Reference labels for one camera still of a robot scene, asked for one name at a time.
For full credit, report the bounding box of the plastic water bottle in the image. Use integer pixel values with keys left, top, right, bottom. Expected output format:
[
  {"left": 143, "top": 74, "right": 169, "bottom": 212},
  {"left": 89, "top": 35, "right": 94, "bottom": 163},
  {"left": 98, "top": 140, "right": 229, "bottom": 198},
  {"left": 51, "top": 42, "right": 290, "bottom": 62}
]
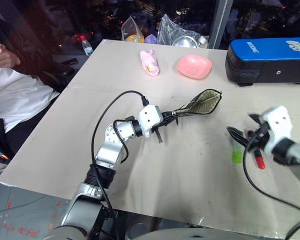
[{"left": 80, "top": 34, "right": 94, "bottom": 59}]

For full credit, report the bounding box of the white small container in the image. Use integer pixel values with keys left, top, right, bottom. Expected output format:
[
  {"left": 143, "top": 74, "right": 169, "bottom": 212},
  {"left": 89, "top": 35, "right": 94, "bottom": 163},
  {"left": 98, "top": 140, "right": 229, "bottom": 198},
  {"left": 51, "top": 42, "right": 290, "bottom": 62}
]
[{"left": 198, "top": 35, "right": 210, "bottom": 49}]

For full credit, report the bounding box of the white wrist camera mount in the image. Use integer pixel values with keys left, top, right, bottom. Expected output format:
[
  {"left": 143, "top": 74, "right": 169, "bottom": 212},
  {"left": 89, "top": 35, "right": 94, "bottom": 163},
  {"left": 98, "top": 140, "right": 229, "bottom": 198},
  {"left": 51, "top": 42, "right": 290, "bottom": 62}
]
[
  {"left": 261, "top": 105, "right": 295, "bottom": 154},
  {"left": 137, "top": 104, "right": 164, "bottom": 139}
]

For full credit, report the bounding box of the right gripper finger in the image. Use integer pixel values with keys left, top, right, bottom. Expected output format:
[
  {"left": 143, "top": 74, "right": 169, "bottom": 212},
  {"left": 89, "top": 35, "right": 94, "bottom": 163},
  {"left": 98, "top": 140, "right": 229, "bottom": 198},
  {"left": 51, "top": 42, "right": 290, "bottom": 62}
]
[
  {"left": 226, "top": 126, "right": 250, "bottom": 149},
  {"left": 247, "top": 113, "right": 263, "bottom": 125}
]

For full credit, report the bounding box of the crumpled clear plastic bag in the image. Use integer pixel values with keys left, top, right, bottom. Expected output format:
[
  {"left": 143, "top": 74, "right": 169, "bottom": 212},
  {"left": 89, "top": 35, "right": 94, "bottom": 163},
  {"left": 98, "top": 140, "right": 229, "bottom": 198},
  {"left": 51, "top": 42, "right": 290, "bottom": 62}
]
[{"left": 156, "top": 13, "right": 204, "bottom": 48}]

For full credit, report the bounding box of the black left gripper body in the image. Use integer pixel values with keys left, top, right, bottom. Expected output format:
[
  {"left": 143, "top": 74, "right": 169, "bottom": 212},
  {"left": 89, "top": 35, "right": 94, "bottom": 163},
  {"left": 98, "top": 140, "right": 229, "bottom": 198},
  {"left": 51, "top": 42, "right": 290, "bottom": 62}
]
[{"left": 152, "top": 111, "right": 170, "bottom": 131}]

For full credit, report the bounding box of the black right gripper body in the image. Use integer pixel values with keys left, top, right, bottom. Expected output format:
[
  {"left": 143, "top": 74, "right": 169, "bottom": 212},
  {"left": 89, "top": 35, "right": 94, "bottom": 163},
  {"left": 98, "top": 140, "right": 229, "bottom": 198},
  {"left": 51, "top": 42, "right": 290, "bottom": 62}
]
[{"left": 246, "top": 120, "right": 271, "bottom": 151}]

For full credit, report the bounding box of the person in white shirt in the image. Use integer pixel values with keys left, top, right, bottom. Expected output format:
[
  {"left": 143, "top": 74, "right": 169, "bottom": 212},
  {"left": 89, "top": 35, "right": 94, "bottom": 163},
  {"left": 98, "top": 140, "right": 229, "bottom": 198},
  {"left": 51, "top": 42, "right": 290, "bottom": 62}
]
[{"left": 0, "top": 13, "right": 64, "bottom": 161}]

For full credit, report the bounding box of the purple small object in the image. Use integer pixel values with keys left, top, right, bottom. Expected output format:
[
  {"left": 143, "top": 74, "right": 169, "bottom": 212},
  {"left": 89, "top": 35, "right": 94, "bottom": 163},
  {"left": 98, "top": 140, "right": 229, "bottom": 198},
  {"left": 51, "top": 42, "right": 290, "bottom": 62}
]
[{"left": 144, "top": 34, "right": 158, "bottom": 45}]

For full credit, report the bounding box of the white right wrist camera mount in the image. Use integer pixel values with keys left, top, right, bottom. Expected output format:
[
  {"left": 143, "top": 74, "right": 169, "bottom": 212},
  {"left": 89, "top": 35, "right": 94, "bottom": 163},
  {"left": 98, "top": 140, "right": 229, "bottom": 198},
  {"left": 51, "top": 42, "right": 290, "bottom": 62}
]
[{"left": 261, "top": 105, "right": 295, "bottom": 154}]

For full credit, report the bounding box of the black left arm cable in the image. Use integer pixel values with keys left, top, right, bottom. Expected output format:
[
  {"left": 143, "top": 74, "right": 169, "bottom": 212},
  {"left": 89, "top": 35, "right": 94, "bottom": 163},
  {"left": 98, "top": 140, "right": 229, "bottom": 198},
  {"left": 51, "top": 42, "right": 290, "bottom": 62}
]
[{"left": 90, "top": 90, "right": 151, "bottom": 240}]

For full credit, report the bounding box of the grey window frame post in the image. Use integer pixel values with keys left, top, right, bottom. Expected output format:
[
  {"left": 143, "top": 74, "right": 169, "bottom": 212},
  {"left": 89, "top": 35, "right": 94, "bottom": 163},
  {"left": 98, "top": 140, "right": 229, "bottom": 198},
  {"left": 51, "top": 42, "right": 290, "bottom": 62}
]
[{"left": 208, "top": 0, "right": 234, "bottom": 50}]

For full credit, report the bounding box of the orange round object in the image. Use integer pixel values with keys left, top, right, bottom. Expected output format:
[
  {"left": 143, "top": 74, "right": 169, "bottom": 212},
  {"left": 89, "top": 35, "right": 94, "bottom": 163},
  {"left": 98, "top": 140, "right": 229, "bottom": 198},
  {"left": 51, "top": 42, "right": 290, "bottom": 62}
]
[{"left": 124, "top": 34, "right": 145, "bottom": 44}]

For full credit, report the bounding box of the person's bare hand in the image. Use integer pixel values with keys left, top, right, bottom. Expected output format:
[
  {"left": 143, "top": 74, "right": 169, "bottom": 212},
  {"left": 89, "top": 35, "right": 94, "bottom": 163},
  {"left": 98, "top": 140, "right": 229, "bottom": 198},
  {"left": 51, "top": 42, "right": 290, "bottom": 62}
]
[{"left": 0, "top": 42, "right": 22, "bottom": 68}]

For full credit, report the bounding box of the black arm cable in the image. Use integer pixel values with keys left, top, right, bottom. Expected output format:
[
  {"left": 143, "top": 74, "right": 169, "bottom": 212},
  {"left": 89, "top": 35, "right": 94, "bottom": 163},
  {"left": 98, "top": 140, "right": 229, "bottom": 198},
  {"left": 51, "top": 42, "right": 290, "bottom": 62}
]
[
  {"left": 90, "top": 90, "right": 151, "bottom": 240},
  {"left": 241, "top": 122, "right": 300, "bottom": 240}
]

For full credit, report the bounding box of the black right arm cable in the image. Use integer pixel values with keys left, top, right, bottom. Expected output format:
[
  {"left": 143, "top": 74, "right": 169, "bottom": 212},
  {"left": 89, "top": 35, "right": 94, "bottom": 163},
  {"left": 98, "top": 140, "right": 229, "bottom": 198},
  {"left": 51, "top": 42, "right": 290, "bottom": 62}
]
[{"left": 241, "top": 122, "right": 300, "bottom": 240}]

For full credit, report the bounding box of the pink plastic dish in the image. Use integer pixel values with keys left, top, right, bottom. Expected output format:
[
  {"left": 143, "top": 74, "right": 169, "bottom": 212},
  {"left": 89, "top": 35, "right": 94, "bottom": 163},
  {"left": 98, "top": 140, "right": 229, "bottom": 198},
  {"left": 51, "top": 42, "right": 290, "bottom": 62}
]
[{"left": 176, "top": 54, "right": 213, "bottom": 81}]

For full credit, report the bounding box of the red marker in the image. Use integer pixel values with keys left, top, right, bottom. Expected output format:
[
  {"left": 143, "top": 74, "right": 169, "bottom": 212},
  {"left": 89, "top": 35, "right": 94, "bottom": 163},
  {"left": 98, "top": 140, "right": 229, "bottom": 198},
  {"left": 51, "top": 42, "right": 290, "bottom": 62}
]
[{"left": 251, "top": 147, "right": 266, "bottom": 170}]

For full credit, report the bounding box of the blue and black case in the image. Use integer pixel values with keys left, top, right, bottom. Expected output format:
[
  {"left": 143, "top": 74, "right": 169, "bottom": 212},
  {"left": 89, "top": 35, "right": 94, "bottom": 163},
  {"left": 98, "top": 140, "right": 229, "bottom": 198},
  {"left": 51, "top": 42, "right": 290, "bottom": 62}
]
[{"left": 224, "top": 37, "right": 300, "bottom": 88}]

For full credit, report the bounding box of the pink plush pencil case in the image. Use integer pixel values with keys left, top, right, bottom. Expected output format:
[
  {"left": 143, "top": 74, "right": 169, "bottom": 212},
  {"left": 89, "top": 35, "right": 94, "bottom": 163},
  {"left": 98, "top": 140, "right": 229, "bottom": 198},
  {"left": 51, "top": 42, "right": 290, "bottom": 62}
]
[{"left": 139, "top": 49, "right": 160, "bottom": 77}]

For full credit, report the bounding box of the metal bowl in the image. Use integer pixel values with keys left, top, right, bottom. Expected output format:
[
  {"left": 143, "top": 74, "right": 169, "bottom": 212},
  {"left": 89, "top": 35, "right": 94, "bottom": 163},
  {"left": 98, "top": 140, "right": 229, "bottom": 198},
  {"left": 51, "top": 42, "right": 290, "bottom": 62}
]
[{"left": 171, "top": 35, "right": 199, "bottom": 48}]

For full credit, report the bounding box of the black phone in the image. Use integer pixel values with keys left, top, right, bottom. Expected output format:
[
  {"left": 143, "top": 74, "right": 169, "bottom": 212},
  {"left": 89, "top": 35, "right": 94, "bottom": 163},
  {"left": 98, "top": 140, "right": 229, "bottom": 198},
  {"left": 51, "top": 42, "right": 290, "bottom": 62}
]
[{"left": 60, "top": 57, "right": 79, "bottom": 67}]

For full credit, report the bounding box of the green highlighter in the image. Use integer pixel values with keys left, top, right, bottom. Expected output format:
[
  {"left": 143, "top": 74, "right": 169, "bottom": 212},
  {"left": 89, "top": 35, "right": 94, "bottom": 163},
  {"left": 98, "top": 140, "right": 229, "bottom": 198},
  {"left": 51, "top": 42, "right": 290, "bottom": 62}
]
[{"left": 229, "top": 134, "right": 244, "bottom": 165}]

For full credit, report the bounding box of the clear zip bag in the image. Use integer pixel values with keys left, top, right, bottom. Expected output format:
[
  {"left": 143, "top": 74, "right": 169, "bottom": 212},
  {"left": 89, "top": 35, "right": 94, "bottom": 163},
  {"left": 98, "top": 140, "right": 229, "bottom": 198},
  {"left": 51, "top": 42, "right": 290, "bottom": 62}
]
[{"left": 121, "top": 15, "right": 146, "bottom": 44}]

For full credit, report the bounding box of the black grid pouch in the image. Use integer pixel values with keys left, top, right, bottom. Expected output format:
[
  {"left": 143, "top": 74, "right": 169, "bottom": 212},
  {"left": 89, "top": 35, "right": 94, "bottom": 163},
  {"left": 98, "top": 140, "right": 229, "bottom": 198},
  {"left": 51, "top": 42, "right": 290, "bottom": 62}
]
[{"left": 162, "top": 88, "right": 223, "bottom": 126}]

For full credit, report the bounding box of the silver robot torso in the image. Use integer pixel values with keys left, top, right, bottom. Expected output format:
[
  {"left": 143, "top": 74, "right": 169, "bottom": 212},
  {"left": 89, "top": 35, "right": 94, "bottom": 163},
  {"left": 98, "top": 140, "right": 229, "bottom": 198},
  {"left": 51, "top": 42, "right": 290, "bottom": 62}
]
[{"left": 124, "top": 226, "right": 285, "bottom": 240}]

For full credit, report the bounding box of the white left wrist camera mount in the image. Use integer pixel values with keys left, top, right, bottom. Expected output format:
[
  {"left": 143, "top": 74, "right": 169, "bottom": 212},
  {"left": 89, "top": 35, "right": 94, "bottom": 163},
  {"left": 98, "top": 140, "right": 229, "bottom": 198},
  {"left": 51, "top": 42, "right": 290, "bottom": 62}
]
[{"left": 137, "top": 104, "right": 164, "bottom": 139}]

